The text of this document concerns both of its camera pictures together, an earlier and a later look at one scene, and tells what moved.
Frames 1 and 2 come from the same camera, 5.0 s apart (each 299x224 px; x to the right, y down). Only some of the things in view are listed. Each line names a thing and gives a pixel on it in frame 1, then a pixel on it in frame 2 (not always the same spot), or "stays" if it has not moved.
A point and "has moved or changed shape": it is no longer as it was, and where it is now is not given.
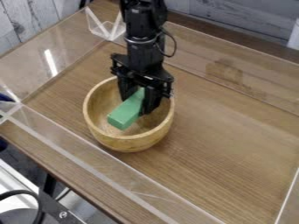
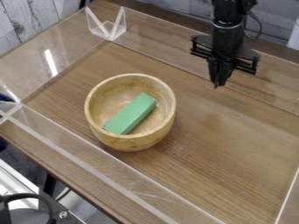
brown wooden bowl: x=144 y=136 stays
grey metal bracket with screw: x=57 y=211 stays
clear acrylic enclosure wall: x=204 y=141 stays
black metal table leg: x=49 y=185 stays
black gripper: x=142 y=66 -> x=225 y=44
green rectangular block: x=125 y=114 has moved or changed shape
